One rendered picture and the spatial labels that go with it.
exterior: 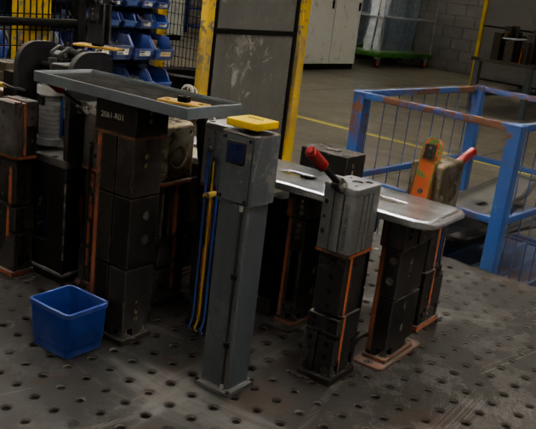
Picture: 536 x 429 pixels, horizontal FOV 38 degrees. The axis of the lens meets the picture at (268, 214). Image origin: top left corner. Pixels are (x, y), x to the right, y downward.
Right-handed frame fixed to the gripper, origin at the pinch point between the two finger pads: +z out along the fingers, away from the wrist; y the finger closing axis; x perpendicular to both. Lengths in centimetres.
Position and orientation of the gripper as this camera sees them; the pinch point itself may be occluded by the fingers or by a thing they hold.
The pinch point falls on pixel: (99, 23)
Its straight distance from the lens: 147.4
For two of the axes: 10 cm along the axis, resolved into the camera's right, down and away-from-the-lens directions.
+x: -9.5, -1.9, 2.6
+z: -1.1, 9.5, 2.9
